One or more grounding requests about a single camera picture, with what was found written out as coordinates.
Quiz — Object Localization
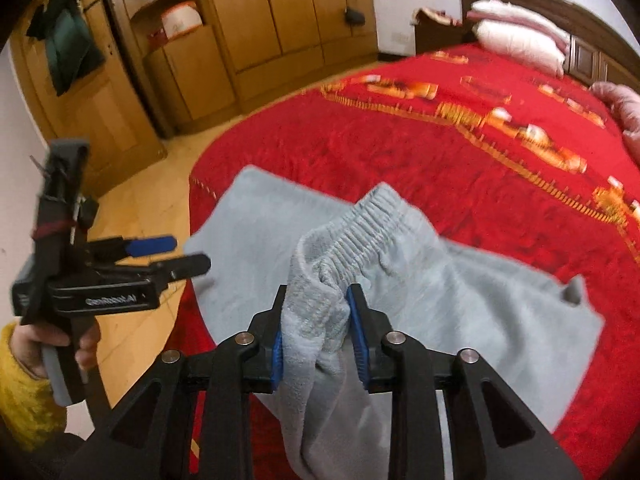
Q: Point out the light grey pants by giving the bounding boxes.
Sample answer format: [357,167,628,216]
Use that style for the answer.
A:
[184,166,604,479]

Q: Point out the dark wooden nightstand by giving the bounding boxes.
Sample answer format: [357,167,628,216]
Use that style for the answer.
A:
[413,22,474,55]

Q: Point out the white lower pillow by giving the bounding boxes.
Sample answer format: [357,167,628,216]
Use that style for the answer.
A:
[472,20,565,78]

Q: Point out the black object on wardrobe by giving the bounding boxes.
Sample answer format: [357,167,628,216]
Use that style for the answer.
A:
[344,6,367,27]

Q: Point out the wooden wardrobe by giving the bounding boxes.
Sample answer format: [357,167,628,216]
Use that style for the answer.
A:
[8,0,378,195]

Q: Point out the dark green hanging garment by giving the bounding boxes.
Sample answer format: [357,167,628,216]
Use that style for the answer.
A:
[26,0,105,96]

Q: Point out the dark wooden headboard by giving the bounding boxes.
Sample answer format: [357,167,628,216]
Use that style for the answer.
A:
[461,0,639,92]

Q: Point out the white box on shelf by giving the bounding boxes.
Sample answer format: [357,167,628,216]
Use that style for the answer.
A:
[160,0,203,40]

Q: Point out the pink upper pillow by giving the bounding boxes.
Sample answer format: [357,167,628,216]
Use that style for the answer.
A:
[466,0,570,50]

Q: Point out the pink checked duvet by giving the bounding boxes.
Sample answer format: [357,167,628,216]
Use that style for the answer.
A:
[589,81,640,165]

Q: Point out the left hand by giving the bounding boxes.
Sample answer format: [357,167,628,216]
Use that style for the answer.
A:
[10,322,101,378]

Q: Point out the red patterned bedspread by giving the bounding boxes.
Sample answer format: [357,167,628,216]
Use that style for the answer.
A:
[189,44,639,479]

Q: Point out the folded cloth on nightstand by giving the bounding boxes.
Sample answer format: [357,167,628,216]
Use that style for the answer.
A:
[412,6,462,27]

